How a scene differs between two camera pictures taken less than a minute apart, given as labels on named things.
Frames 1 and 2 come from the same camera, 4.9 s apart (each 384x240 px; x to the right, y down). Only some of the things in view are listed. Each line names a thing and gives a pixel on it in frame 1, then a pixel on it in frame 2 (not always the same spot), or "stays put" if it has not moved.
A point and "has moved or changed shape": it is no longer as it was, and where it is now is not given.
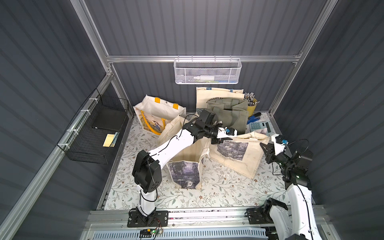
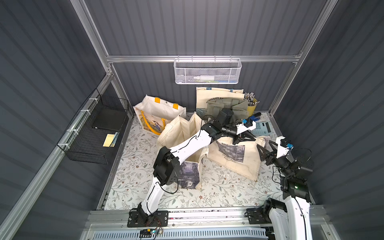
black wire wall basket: x=91 y=136 stays put
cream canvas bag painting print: x=242 y=154 has moved or changed shape
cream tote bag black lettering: x=204 y=94 stays put
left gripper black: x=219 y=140 to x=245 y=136
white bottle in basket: x=204 y=77 stays put
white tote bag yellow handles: x=154 y=113 stays put
